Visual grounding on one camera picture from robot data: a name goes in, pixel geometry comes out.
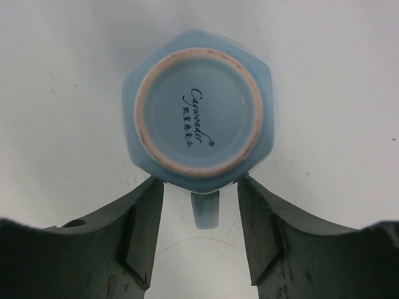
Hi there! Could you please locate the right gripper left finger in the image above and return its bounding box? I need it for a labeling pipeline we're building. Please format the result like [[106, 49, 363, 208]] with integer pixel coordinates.
[[1, 178, 164, 298]]

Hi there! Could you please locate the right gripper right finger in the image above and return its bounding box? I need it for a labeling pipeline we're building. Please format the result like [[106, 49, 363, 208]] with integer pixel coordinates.
[[238, 176, 398, 298]]

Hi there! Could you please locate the light blue mug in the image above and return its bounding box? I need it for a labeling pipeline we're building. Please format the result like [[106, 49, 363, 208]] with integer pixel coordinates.
[[122, 29, 275, 230]]

